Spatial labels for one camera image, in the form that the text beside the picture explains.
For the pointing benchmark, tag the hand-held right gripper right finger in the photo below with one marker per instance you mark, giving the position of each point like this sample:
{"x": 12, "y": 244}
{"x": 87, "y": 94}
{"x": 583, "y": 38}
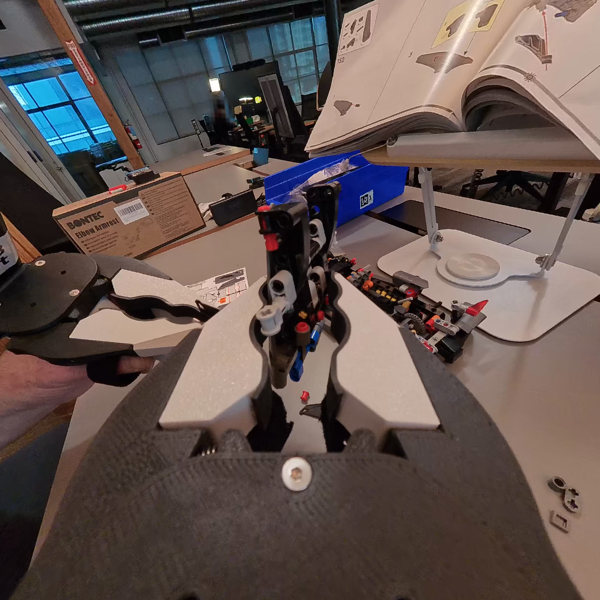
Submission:
{"x": 384, "y": 375}

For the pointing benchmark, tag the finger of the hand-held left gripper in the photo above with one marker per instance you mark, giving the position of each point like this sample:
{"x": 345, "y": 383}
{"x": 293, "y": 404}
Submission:
{"x": 140, "y": 287}
{"x": 122, "y": 335}

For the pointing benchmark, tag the person's left hand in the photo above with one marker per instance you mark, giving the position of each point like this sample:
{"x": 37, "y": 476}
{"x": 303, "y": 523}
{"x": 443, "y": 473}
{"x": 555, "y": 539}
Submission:
{"x": 42, "y": 393}

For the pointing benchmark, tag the lego car chassis model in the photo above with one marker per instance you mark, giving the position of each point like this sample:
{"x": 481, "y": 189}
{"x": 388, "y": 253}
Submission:
{"x": 422, "y": 309}

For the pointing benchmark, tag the light grey lego connector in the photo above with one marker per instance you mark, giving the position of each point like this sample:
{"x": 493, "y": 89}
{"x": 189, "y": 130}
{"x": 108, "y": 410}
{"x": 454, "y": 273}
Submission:
{"x": 573, "y": 499}

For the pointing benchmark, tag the small black device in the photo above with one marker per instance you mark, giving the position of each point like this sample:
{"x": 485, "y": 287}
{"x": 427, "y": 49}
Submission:
{"x": 140, "y": 175}

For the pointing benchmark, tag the blue storage bin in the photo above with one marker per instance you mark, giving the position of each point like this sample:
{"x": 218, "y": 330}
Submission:
{"x": 389, "y": 178}

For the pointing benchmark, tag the wooden post with red sign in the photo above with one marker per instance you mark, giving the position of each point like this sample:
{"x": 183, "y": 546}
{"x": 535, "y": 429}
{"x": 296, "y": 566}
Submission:
{"x": 110, "y": 117}

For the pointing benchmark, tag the white book stand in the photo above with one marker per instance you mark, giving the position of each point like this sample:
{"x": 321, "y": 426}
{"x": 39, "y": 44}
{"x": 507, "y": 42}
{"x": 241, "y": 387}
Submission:
{"x": 515, "y": 304}

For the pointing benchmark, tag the large dark wall screen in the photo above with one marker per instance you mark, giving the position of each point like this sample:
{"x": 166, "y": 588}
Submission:
{"x": 239, "y": 82}

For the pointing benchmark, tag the grey black lego door assembly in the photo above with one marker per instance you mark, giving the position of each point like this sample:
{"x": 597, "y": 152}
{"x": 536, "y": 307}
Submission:
{"x": 281, "y": 220}

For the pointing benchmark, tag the red fire extinguisher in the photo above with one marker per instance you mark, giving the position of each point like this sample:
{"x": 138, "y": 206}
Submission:
{"x": 136, "y": 140}

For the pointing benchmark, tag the clear plastic parts bags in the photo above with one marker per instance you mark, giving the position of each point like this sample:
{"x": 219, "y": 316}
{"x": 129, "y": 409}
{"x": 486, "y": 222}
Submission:
{"x": 323, "y": 176}

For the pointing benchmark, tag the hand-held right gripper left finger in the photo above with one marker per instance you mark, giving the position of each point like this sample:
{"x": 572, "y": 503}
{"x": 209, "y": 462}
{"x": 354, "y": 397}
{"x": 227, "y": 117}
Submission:
{"x": 211, "y": 375}

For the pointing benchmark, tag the open instruction booklet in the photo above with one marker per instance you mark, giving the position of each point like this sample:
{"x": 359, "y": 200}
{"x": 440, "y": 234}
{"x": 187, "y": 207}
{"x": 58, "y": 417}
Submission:
{"x": 398, "y": 70}

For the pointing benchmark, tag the black power adapter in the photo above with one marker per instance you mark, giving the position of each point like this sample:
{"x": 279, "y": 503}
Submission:
{"x": 232, "y": 206}

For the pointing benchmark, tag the brown cardboard box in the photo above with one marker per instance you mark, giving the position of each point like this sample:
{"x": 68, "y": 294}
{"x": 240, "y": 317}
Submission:
{"x": 154, "y": 220}

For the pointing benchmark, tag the black monitor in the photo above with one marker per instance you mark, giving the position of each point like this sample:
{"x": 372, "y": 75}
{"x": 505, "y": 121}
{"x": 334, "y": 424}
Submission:
{"x": 276, "y": 108}

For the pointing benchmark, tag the black lego wing panel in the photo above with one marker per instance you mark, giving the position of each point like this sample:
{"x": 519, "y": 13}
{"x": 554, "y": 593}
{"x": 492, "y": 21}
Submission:
{"x": 310, "y": 410}

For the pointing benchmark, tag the lego sticker sheet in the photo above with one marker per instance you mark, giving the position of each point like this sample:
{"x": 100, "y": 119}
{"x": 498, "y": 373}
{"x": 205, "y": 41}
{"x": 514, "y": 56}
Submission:
{"x": 225, "y": 286}

